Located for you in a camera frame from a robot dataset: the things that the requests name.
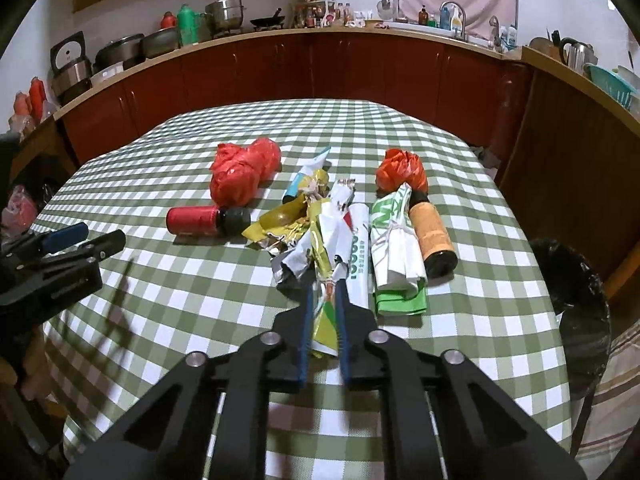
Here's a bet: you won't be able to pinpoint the orange bottle black cap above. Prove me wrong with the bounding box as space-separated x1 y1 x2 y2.
409 190 458 280

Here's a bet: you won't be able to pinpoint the green white bag bundle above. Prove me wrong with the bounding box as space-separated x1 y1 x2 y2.
370 183 427 316

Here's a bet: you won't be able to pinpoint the yellow snack wrapper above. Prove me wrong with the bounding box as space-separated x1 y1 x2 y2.
243 169 356 356

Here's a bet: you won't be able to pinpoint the white pouch green print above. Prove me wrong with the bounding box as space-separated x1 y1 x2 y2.
346 203 372 310

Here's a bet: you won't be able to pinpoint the black trash bin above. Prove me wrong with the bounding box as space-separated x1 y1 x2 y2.
532 240 612 401

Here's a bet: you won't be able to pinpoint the green checked tablecloth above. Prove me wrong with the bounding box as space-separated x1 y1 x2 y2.
35 100 570 460

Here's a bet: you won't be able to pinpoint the red bottle black cap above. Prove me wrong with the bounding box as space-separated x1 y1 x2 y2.
166 206 250 237

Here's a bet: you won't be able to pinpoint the rice cooker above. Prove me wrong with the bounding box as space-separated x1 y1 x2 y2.
50 30 92 106

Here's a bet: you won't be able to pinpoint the large red plastic bag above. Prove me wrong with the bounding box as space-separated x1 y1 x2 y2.
209 136 281 209

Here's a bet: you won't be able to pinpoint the dark cooking pot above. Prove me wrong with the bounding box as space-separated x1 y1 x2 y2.
93 34 145 73

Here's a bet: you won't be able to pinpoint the grey mixing bowl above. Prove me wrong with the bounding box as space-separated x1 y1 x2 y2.
142 27 180 58

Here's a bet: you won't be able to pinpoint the blue white tube wrapper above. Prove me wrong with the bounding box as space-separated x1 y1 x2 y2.
282 146 331 204

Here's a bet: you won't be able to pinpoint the green thermos jug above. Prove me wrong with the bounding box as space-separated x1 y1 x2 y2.
177 3 200 47

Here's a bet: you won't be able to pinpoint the steel stock pot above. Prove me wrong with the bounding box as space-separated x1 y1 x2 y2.
205 0 244 34

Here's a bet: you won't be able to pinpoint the small orange-red plastic bag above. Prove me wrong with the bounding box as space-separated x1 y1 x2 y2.
375 148 428 194

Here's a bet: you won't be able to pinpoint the dark red base cabinets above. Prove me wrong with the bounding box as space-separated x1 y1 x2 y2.
58 29 639 292

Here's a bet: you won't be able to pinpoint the black wok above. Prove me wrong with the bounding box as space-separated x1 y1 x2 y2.
250 8 285 30

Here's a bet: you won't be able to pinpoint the teal plastic basket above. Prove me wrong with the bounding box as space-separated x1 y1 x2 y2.
584 63 636 110

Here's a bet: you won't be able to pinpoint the steel electric kettle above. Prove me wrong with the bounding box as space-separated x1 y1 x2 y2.
551 30 598 75

